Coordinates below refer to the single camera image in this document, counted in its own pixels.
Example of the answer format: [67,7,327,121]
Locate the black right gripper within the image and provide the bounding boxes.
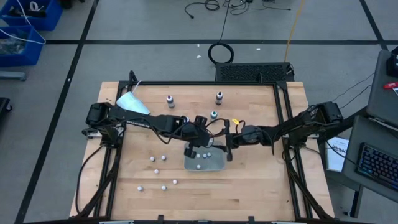
[216,119,265,162]

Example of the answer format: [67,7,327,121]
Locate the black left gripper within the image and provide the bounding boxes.
[183,114,214,159]

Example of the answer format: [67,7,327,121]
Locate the grey plastic tray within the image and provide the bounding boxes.
[183,141,227,172]

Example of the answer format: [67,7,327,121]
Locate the black perforated computer case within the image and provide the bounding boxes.
[215,62,295,83]

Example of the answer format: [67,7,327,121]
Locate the white paper sheet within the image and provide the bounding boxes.
[325,136,351,173]

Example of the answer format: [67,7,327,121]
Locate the grey desk with keyboard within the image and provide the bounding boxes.
[341,115,398,205]

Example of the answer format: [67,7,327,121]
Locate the black backlit keyboard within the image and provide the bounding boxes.
[355,142,398,191]

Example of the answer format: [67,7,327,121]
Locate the black desk device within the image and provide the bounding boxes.
[386,46,398,78]

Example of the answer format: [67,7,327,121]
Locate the blue plastic bin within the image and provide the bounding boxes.
[0,0,64,32]
[0,25,46,68]

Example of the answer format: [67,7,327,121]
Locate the black rounded object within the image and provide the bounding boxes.
[0,96,13,124]

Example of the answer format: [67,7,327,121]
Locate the grey metal bar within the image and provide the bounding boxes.
[0,70,27,82]

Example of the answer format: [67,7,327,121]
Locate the black coiled cable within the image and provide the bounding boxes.
[207,0,235,65]

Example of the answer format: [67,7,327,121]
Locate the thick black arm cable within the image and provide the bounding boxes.
[75,144,105,215]

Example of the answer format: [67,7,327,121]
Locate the tangled black cables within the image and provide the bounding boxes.
[184,0,292,19]

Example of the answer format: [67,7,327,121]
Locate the yellow cable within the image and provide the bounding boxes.
[284,0,307,63]

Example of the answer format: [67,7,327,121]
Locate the thin white cable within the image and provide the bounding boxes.
[0,0,47,45]

